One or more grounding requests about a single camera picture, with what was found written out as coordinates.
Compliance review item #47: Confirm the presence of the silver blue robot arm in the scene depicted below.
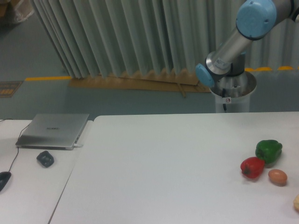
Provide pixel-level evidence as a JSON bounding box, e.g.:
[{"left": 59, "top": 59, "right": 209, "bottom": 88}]
[{"left": 195, "top": 0, "right": 299, "bottom": 87}]

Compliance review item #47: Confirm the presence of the red bell pepper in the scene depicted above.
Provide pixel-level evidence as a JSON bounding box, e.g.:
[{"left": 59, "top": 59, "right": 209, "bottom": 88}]
[{"left": 240, "top": 157, "right": 265, "bottom": 179}]

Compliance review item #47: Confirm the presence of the green bell pepper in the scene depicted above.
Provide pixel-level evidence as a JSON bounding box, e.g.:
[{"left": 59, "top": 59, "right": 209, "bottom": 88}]
[{"left": 255, "top": 140, "right": 283, "bottom": 165}]

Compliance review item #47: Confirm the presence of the pale green pleated curtain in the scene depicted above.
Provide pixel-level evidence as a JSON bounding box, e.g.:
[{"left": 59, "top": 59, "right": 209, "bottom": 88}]
[{"left": 27, "top": 0, "right": 299, "bottom": 79}]

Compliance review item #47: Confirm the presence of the silver closed laptop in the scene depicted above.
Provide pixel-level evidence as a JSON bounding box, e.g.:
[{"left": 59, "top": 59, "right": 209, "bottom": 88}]
[{"left": 15, "top": 113, "right": 89, "bottom": 150}]

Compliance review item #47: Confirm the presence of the black earbuds case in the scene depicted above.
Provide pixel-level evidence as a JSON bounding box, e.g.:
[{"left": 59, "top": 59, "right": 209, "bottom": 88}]
[{"left": 36, "top": 151, "right": 55, "bottom": 168}]

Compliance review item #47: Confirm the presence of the brown egg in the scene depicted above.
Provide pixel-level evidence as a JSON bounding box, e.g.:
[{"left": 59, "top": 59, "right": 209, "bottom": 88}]
[{"left": 268, "top": 169, "right": 288, "bottom": 186}]

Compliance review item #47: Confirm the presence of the black computer mouse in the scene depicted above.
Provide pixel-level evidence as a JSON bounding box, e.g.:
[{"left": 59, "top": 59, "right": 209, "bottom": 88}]
[{"left": 0, "top": 171, "right": 12, "bottom": 191}]

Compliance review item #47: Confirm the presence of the pale round fruit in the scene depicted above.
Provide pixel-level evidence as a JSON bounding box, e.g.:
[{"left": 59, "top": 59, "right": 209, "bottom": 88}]
[{"left": 293, "top": 195, "right": 299, "bottom": 212}]

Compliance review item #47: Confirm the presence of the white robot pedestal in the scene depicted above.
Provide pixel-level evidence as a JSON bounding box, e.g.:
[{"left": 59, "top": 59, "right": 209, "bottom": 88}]
[{"left": 210, "top": 71, "right": 256, "bottom": 113}]

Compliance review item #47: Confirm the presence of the black mouse cable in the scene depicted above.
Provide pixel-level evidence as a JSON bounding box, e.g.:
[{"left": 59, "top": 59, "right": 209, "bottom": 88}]
[{"left": 0, "top": 119, "right": 32, "bottom": 173}]

